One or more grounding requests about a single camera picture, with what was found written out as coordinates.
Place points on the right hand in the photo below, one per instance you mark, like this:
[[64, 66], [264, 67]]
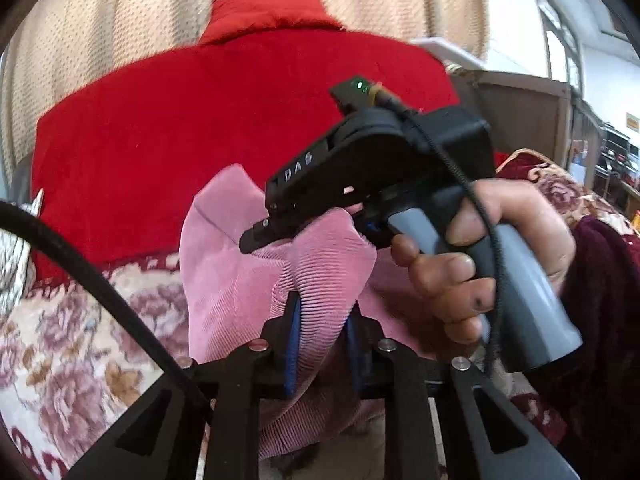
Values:
[[447, 282]]

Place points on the window with metal frame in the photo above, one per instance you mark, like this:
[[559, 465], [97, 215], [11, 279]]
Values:
[[562, 48]]

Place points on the red pillow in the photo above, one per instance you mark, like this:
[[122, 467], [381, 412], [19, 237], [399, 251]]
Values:
[[232, 19]]

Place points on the floral plush blanket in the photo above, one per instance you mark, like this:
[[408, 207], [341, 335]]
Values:
[[68, 370]]

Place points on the pink corduroy jacket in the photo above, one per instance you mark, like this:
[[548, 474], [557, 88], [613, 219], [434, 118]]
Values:
[[230, 296]]

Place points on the red quilt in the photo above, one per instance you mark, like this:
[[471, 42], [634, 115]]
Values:
[[119, 161]]

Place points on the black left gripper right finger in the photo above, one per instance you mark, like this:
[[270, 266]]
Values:
[[365, 363]]

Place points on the white crackle pattern folded cloth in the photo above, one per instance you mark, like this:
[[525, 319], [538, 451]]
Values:
[[17, 271]]

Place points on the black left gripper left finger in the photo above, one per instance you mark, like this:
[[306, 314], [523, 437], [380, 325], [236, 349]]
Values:
[[278, 372]]

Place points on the beige dotted curtain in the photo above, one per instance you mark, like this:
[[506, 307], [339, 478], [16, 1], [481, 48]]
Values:
[[50, 48]]

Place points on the brown wooden cabinet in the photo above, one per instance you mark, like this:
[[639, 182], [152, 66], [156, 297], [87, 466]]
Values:
[[544, 115]]

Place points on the dark red sleeve forearm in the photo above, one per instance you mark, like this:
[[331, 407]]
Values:
[[595, 389]]

